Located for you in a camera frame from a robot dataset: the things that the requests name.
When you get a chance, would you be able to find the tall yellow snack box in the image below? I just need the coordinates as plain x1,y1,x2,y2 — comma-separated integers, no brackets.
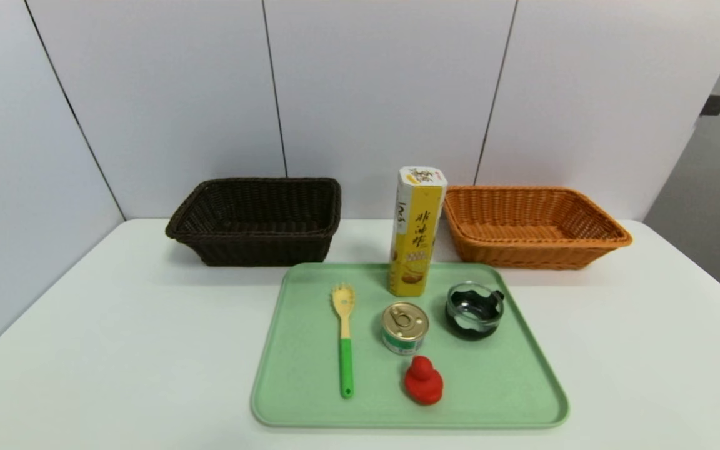
387,166,448,298

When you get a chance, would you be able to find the yellow spaghetti spoon green handle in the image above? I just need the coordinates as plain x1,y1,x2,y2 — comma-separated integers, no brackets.
331,283,357,399

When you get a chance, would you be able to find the glass jar black lid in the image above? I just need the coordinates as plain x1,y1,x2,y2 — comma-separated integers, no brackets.
446,281,506,341

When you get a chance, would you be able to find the red rubber duck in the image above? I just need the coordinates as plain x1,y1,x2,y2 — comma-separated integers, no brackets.
404,356,444,406

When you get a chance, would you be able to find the dark brown wicker basket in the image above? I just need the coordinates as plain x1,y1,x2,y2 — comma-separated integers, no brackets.
165,177,342,268

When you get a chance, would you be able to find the orange wicker basket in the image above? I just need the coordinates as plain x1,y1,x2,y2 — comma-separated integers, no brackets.
443,185,634,271

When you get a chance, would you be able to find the tin can green label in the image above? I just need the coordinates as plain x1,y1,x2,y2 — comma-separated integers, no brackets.
381,302,430,356

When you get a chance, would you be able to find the light green plastic tray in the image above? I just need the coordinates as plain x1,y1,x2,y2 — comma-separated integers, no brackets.
251,261,570,430

